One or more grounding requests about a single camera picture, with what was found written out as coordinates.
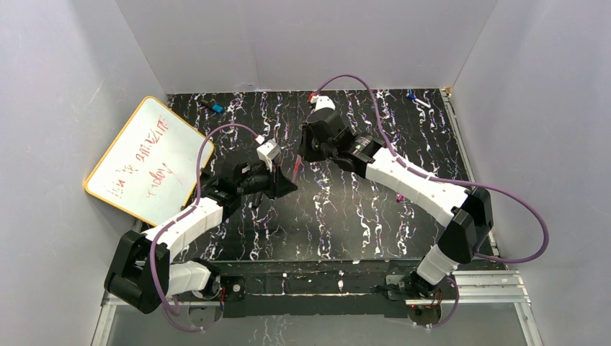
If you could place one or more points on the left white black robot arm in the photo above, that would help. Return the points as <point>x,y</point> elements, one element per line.
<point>143,272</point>

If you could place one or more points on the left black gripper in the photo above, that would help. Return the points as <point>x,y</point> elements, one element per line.
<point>274,182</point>

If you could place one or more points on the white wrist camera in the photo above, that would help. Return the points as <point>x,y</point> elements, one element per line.
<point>268,152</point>
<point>320,102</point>

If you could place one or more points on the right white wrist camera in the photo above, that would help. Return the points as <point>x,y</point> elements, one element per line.
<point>320,102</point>

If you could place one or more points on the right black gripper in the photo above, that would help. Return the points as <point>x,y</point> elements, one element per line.
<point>310,145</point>

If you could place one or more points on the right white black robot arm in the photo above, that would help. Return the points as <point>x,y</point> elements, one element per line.
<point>465,214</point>

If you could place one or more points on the yellow framed whiteboard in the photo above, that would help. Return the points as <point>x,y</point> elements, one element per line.
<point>149,169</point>

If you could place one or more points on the blue black marker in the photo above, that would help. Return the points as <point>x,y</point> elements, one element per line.
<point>213,107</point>

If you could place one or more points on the pink marker pen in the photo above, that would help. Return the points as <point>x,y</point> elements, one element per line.
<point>296,169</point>

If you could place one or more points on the orange black marker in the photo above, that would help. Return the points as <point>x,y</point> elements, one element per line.
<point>256,201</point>

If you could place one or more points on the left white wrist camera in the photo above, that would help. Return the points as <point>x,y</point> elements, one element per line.
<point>268,152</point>

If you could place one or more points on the blue capped white marker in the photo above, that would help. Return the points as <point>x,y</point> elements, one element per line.
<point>419,101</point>

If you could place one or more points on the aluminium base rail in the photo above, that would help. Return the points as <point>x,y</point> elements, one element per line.
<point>472,286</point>

